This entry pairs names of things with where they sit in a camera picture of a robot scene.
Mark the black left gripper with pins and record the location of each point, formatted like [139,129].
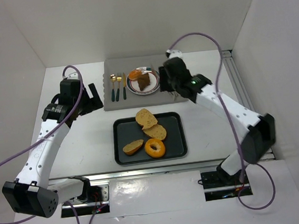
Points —
[89,100]

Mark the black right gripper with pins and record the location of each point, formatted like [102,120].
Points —
[166,79]

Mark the brown chocolate croissant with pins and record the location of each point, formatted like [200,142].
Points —
[143,81]

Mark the orange round bun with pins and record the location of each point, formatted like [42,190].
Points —
[134,74]

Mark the metal bread tongs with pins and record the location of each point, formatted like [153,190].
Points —
[174,95]

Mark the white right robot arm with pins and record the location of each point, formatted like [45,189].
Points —
[255,133]

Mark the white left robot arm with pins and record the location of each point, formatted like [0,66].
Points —
[30,192]

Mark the upper seeded bread slice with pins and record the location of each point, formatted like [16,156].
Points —
[145,119]

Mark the lower seeded bread slice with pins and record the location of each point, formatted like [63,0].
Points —
[157,132]

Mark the small seeded bread slice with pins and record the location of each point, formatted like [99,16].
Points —
[133,147]

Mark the grey place mat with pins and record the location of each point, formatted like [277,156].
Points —
[126,65]

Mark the white plate teal rim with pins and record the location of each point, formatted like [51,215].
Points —
[153,86]

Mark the orange glazed donut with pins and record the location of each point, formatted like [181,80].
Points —
[155,148]

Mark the gold spoon green handle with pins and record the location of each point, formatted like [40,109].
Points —
[113,79]

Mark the gold fork green handle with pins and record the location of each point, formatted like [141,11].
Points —
[118,79]

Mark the gold knife green handle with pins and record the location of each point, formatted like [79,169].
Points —
[124,86]

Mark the aluminium side rail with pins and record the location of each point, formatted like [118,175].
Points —
[238,82]

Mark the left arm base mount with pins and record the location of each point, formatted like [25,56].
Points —
[78,195]

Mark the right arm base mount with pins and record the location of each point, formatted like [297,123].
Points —
[217,186]

